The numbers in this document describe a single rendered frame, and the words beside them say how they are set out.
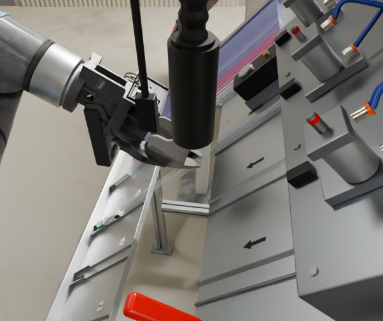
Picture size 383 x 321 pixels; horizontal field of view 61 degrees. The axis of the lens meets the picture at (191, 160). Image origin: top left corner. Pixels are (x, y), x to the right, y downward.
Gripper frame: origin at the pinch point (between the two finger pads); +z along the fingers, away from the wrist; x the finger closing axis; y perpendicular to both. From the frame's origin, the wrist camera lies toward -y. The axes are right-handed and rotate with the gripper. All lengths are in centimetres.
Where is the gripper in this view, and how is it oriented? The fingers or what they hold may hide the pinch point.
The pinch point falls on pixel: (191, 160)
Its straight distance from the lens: 51.3
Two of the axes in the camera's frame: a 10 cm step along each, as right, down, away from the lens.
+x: 1.4, -6.9, 7.1
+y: 5.1, -5.6, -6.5
